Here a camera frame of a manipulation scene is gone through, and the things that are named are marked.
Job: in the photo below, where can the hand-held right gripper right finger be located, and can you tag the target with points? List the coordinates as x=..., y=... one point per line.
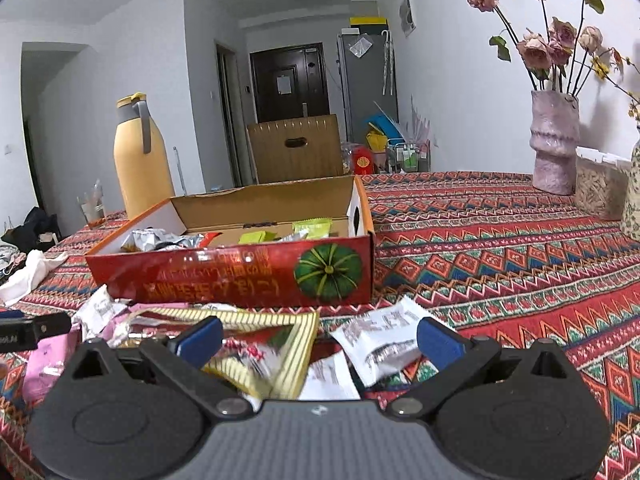
x=437, y=341

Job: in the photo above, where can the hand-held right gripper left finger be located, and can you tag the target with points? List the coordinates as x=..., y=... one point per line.
x=200, y=337

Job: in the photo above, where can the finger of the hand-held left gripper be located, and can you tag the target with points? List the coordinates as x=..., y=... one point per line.
x=52, y=327

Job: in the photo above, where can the pile of assorted snack packets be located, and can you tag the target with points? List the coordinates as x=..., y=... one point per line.
x=100, y=310
x=150, y=240

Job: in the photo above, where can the red cardboard box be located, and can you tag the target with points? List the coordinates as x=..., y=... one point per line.
x=225, y=275

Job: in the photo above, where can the striped-edge snack bag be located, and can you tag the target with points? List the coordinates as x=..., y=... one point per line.
x=280, y=355

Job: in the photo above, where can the white crumpled cloth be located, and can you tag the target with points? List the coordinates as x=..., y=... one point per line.
x=25, y=275

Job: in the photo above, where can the patterned tablecloth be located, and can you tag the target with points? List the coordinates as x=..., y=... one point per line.
x=500, y=260

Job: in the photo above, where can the dark clothes pile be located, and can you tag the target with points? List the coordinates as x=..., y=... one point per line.
x=35, y=225

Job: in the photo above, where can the drinking glass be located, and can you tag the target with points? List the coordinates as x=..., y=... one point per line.
x=92, y=210

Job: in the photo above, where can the thin white rod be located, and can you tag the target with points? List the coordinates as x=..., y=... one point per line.
x=179, y=170

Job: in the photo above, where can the yellow thermos jug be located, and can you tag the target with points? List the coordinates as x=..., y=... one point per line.
x=142, y=170

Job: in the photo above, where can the red gift box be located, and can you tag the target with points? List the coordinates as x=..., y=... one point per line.
x=362, y=162

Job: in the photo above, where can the brown cardboard box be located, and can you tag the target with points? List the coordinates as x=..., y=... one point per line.
x=280, y=160

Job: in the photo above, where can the yellow bag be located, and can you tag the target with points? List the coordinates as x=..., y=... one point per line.
x=376, y=141

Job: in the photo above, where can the pink feathery decoration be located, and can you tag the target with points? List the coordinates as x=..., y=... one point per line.
x=420, y=125

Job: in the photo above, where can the side room door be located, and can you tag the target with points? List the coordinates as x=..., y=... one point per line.
x=227, y=120

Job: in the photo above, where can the clear storage container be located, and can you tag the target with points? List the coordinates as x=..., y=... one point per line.
x=597, y=190

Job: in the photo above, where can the blue plastic item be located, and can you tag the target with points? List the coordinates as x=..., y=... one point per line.
x=382, y=125

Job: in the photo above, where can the pink textured vase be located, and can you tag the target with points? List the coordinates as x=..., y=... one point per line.
x=552, y=150

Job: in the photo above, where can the speckled ceramic vase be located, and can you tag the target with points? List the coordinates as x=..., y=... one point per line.
x=632, y=200

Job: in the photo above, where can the dark entrance door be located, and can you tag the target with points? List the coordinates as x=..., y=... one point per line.
x=265, y=102

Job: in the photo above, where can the grey refrigerator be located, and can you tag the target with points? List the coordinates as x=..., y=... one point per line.
x=365, y=95

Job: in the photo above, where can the white paper note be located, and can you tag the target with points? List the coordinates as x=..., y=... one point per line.
x=284, y=85

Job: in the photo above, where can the white hanging umbrella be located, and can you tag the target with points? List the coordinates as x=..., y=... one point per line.
x=387, y=65

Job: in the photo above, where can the bunch of dried pink roses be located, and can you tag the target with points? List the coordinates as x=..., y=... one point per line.
x=535, y=52

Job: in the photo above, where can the clear plastic bag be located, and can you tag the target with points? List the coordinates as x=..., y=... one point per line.
x=360, y=46

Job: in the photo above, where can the yellow blossom branches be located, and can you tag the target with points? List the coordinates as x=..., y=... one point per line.
x=600, y=67

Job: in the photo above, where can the flat yellow box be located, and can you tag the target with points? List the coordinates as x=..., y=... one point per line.
x=368, y=21

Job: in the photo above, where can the wall fuse panel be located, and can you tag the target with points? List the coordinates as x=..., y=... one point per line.
x=407, y=12

